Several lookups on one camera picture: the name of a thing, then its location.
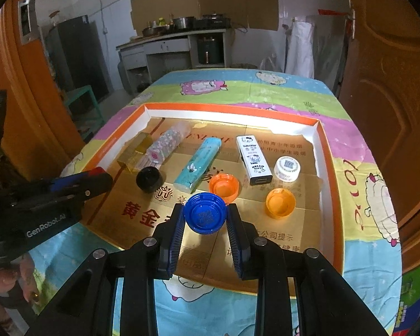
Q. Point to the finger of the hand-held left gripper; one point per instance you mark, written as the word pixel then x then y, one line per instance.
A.
pixel 66 182
pixel 94 186

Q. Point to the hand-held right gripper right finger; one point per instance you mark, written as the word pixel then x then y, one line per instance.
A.
pixel 234 241

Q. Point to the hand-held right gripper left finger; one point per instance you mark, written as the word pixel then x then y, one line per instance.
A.
pixel 175 238

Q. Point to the red bottle cap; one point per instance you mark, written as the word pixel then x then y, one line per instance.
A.
pixel 98 171

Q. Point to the blue bottle cap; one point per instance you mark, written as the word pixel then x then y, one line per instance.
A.
pixel 205 217

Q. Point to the gold rectangular box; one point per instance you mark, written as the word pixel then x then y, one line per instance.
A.
pixel 134 152

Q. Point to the black bottle cap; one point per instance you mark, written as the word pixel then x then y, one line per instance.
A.
pixel 148 179

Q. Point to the orange bottle cap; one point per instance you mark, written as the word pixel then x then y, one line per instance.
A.
pixel 224 185

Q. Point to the yellow-orange bottle cap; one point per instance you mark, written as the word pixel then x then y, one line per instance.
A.
pixel 280 203

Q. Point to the teal rectangular box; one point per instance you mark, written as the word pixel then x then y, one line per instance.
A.
pixel 196 164

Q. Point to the white cartoon-printed box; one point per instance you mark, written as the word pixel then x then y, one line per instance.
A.
pixel 253 159

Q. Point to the white round jar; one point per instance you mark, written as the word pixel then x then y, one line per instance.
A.
pixel 287 168

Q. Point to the shallow yellow cardboard tray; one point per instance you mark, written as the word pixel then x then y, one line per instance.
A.
pixel 330 199

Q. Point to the person's left hand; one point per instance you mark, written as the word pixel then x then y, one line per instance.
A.
pixel 0 280

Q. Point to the flattened cardboard liner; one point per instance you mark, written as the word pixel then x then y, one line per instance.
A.
pixel 133 210

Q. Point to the orange wooden door jamb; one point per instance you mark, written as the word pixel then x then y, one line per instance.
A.
pixel 38 112

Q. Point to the green stool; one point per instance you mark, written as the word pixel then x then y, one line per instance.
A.
pixel 80 94

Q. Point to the dark refrigerator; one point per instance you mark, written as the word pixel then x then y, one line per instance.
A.
pixel 77 52

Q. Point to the grey kitchen counter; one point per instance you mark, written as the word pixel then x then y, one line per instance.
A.
pixel 161 47

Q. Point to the metal strike plate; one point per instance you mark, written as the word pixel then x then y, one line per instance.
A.
pixel 26 21

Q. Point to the black kitchen appliance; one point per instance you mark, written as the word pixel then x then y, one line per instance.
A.
pixel 210 50

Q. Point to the metal cooking pot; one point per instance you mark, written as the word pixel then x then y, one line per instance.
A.
pixel 183 22

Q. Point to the green cartons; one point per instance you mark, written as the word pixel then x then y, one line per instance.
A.
pixel 416 287

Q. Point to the black stove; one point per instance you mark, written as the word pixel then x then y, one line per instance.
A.
pixel 211 22

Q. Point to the white hanging plastic bag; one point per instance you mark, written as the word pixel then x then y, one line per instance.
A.
pixel 301 49

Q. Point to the brown wooden door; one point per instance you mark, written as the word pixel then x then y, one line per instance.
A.
pixel 388 77

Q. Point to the red paper strip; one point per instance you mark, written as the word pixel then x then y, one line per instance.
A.
pixel 332 12

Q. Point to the cardboard sheets on wall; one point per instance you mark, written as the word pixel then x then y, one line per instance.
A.
pixel 213 0

